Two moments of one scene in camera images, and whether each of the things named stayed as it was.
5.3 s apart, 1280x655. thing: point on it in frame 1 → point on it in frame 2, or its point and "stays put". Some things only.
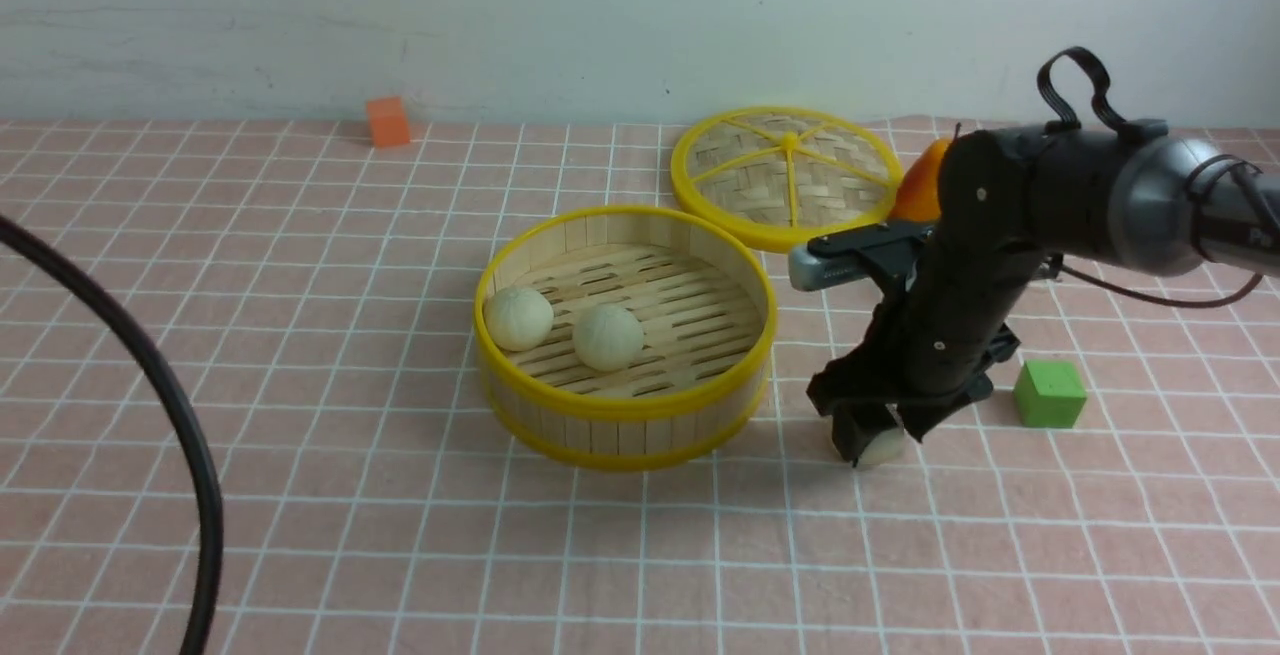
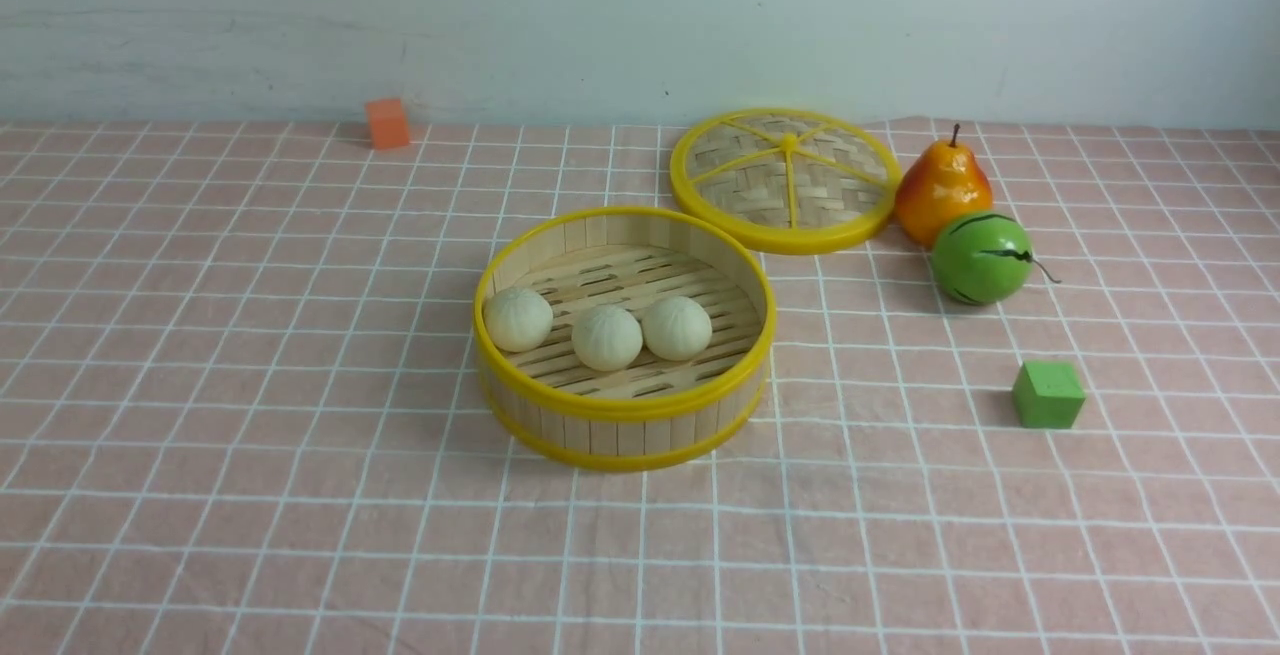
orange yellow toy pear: (917, 195) stays put
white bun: (517, 318) stays put
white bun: (889, 447) → (676, 328)
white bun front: (608, 338) stays put
